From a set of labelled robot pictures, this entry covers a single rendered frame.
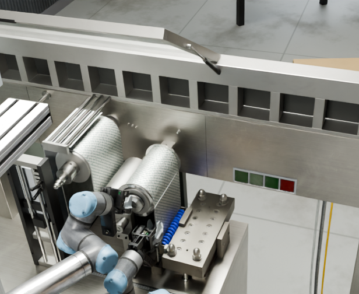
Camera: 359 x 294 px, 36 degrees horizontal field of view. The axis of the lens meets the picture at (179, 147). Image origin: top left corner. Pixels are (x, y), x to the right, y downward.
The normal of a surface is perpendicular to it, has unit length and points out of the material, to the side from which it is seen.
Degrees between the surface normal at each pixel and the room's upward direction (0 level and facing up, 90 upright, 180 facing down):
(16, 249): 0
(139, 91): 0
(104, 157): 92
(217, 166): 90
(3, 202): 90
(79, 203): 50
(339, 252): 0
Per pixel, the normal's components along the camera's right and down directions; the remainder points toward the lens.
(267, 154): -0.37, 0.56
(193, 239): -0.06, -0.81
